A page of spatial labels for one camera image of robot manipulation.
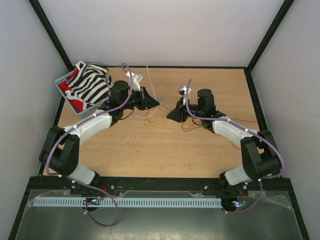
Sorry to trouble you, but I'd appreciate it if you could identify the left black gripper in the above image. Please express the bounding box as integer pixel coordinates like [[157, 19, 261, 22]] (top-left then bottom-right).
[[121, 86, 159, 111]]

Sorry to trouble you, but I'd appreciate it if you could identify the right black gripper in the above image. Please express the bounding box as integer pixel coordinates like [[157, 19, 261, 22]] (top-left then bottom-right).
[[166, 96, 204, 123]]

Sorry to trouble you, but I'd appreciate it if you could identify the white wire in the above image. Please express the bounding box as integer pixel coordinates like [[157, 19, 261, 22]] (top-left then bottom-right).
[[135, 102, 176, 118]]

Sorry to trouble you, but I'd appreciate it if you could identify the red wire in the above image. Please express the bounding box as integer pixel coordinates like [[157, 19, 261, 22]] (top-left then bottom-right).
[[143, 104, 258, 133]]

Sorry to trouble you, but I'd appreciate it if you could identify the white zip tie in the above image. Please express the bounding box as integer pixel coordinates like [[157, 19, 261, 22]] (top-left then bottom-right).
[[145, 63, 157, 100]]

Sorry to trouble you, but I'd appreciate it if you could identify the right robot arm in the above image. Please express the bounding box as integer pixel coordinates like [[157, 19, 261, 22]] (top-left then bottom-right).
[[166, 86, 284, 195]]

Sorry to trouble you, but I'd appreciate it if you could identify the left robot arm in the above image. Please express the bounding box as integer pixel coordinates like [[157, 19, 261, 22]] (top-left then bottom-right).
[[39, 80, 160, 194]]

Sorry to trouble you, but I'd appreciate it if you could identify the blue plastic basket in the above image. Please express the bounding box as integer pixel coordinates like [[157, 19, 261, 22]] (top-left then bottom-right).
[[54, 70, 112, 119]]

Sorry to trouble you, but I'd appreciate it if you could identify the zebra striped cloth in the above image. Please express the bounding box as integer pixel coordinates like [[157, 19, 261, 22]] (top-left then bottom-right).
[[68, 61, 113, 108]]

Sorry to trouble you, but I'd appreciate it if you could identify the red cloth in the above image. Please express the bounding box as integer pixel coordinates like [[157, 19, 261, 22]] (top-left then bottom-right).
[[57, 68, 87, 113]]

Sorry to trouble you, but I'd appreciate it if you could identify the right green circuit board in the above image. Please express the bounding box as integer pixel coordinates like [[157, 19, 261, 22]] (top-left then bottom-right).
[[232, 200, 247, 208]]

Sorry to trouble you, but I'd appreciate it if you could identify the green circuit board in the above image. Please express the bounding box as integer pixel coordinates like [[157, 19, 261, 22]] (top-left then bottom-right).
[[82, 197, 103, 206], [232, 200, 247, 208]]

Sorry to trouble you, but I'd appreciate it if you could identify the left green circuit board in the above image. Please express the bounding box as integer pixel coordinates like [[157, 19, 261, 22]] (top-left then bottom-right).
[[82, 197, 103, 206]]

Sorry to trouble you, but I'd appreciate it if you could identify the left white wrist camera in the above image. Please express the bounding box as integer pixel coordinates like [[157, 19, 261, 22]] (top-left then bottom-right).
[[131, 73, 143, 92]]

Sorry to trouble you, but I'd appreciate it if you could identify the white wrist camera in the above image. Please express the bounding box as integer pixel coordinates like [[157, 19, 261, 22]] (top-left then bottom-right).
[[177, 85, 192, 106], [131, 73, 143, 92]]

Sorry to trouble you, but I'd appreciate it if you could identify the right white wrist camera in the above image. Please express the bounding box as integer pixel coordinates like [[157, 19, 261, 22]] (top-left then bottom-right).
[[177, 85, 192, 106]]

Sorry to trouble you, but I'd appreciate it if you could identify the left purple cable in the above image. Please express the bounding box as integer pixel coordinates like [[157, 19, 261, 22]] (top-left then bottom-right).
[[46, 62, 133, 227]]

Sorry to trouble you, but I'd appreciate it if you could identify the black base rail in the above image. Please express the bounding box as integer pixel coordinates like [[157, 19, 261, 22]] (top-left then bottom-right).
[[69, 177, 249, 196]]

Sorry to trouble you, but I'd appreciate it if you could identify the light blue slotted cable duct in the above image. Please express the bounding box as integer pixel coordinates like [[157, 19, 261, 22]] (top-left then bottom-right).
[[33, 197, 222, 208]]

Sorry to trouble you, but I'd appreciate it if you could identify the black aluminium frame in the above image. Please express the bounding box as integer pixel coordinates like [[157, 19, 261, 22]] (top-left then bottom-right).
[[4, 0, 311, 240]]

